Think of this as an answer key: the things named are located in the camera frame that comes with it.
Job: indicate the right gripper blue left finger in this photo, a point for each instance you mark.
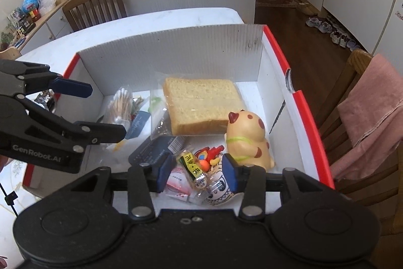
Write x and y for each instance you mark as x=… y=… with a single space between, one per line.
x=156 y=171

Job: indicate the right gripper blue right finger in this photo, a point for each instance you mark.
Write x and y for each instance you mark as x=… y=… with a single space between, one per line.
x=238 y=177

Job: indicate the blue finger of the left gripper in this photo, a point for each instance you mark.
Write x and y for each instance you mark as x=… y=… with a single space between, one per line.
x=71 y=87
x=97 y=133

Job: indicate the pink white tube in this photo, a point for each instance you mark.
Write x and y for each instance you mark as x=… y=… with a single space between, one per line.
x=178 y=186

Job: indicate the blue white tissue pack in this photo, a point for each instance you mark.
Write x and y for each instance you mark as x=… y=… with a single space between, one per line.
x=149 y=136

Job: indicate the yellow green candy packet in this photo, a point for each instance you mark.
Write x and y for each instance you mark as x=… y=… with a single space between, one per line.
x=194 y=173

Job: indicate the bag of cotton swabs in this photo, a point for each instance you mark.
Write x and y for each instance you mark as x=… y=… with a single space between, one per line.
x=119 y=109

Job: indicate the red orange fish charm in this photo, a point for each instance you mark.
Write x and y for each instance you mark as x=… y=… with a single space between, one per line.
x=209 y=158

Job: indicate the bagged bread slice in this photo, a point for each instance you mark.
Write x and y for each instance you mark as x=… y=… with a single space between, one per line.
x=197 y=105

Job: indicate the black snack packet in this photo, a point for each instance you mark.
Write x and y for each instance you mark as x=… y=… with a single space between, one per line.
x=47 y=100

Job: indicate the bunny doll keychain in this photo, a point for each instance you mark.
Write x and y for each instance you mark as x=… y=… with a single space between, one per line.
x=218 y=191

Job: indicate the wooden side cabinet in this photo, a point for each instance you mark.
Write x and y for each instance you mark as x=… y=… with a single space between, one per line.
x=51 y=26

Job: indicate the red white cardboard box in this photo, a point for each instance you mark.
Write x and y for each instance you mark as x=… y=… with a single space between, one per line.
x=246 y=54

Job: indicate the blue globe toy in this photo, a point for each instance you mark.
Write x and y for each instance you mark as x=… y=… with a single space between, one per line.
x=26 y=4

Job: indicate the dark wooden chair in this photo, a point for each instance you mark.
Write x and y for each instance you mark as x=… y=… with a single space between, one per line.
x=82 y=14

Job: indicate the wooden chair with towel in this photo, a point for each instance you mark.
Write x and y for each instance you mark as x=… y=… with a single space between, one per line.
x=384 y=186

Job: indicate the pink towel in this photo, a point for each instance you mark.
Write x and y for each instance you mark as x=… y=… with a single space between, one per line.
x=372 y=116

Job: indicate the row of shoes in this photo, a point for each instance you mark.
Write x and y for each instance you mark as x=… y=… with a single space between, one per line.
x=337 y=36

